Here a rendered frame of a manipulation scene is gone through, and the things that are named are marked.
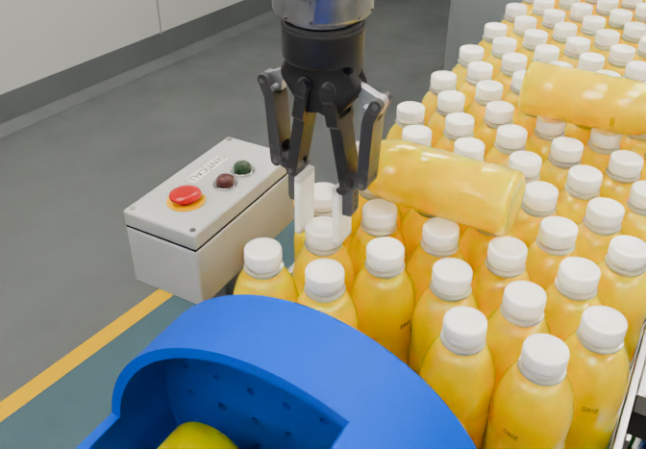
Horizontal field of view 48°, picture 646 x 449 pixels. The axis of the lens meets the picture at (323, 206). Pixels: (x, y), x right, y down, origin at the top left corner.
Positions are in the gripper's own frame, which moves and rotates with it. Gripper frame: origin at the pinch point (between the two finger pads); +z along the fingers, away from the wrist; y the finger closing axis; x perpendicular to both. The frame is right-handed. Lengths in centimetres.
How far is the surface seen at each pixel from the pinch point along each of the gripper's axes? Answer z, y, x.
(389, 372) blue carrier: -9.1, 19.0, -25.6
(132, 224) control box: 4.4, -20.0, -7.7
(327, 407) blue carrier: -9.7, 17.2, -30.2
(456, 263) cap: 2.7, 14.5, 1.0
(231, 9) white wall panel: 100, -227, 291
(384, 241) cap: 2.7, 6.7, 0.9
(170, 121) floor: 113, -181, 175
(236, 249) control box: 9.2, -11.2, -0.8
